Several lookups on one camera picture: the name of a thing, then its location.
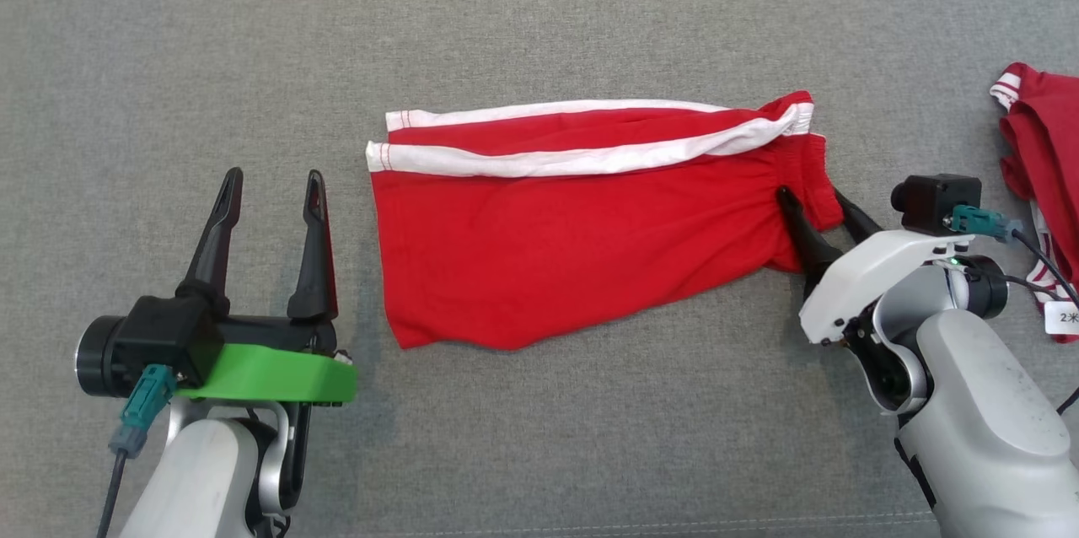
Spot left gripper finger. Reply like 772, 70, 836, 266
286, 169, 341, 323
174, 167, 246, 320

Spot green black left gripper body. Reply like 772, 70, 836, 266
172, 315, 360, 406

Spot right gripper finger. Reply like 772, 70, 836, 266
775, 186, 845, 298
832, 187, 885, 247

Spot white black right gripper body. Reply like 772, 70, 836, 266
797, 227, 980, 347

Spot red Bulls 23 jersey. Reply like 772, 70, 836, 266
989, 62, 1079, 345

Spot red shorts with white stripes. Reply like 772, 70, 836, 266
364, 90, 847, 352

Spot right camera cable teal plug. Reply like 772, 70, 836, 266
947, 204, 1079, 309

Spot camera cable teal plug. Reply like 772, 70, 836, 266
95, 364, 180, 538
947, 204, 1079, 309

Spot left camera cable teal plug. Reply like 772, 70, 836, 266
95, 364, 180, 538

